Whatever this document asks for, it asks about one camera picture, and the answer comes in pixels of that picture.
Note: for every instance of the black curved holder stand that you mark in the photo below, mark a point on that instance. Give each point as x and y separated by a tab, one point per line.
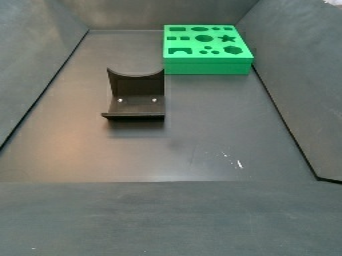
138	96

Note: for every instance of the green shape-sorter box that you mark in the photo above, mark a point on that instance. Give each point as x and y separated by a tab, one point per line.
202	49

